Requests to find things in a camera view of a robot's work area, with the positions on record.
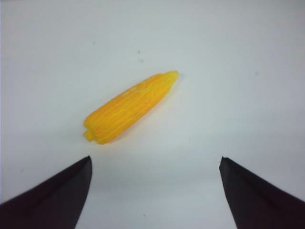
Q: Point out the yellow corn cob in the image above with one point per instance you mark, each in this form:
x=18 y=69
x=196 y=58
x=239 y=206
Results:
x=117 y=115

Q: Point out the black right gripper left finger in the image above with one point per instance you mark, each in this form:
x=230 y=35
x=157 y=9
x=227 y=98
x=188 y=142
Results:
x=56 y=203

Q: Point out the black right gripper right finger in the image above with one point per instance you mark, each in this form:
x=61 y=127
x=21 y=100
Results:
x=256 y=203

